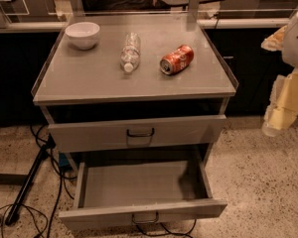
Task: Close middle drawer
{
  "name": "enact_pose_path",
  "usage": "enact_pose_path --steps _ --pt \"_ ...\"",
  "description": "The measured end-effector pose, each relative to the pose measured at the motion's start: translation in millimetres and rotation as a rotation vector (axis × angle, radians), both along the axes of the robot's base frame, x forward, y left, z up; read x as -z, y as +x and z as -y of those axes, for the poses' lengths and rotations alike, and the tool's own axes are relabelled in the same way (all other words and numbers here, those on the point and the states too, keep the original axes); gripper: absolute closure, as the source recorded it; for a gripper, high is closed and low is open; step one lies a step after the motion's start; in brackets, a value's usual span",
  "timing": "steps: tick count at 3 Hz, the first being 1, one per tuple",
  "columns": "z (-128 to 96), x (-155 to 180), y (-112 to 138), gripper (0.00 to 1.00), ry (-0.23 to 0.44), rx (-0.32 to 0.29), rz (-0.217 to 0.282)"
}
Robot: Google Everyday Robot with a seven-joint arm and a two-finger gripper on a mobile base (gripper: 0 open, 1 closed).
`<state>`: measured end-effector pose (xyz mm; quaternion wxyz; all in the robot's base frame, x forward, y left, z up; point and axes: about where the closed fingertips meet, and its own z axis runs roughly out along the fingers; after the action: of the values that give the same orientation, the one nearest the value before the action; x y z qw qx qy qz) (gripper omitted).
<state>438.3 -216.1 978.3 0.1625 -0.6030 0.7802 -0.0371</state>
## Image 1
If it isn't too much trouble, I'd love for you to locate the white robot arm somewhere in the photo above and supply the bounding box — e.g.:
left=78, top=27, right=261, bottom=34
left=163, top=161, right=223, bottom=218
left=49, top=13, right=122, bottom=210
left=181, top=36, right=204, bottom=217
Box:
left=261, top=11, right=298, bottom=137

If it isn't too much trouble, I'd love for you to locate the black floor cable front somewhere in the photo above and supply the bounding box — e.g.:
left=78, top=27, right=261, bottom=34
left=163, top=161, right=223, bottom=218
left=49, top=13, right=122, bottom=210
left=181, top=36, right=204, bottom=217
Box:
left=134, top=218, right=198, bottom=238

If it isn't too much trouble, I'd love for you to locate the grey drawer cabinet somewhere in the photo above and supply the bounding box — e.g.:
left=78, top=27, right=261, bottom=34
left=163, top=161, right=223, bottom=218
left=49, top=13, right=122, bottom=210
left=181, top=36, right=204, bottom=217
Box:
left=31, top=14, right=239, bottom=171

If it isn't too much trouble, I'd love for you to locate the grey top drawer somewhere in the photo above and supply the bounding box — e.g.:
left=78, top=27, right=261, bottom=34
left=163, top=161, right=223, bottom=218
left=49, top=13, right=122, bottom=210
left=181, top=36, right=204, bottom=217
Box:
left=49, top=115, right=226, bottom=153

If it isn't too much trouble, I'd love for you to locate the grey drawer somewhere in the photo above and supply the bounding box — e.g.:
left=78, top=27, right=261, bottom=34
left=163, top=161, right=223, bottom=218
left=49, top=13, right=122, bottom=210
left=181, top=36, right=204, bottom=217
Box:
left=60, top=157, right=227, bottom=230
left=49, top=115, right=226, bottom=153

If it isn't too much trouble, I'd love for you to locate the white ceramic bowl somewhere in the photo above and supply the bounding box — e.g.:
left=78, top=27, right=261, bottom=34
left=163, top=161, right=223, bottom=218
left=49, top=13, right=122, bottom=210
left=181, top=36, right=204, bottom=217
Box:
left=65, top=22, right=100, bottom=50

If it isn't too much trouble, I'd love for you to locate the orange soda can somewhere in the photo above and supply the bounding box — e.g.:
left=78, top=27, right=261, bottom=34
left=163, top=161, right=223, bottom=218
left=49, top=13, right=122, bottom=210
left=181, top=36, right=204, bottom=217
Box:
left=160, top=45, right=194, bottom=75

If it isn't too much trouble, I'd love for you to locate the clear plastic water bottle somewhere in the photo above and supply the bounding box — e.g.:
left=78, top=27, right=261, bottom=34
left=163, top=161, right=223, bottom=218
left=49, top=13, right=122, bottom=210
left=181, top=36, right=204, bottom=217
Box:
left=120, top=33, right=141, bottom=74

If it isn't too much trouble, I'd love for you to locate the black floor stand pole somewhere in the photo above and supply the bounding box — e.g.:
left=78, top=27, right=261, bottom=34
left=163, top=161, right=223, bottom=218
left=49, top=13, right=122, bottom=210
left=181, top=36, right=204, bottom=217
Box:
left=5, top=143, right=49, bottom=226

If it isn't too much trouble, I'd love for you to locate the black floor cable left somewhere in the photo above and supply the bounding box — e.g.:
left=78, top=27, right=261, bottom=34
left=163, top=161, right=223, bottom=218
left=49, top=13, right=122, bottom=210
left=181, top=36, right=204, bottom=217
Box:
left=0, top=124, right=77, bottom=238

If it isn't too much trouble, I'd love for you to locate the black floor cable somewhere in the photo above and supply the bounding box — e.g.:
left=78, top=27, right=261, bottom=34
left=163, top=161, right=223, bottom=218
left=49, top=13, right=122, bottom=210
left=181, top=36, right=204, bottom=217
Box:
left=134, top=218, right=198, bottom=238
left=0, top=124, right=77, bottom=238

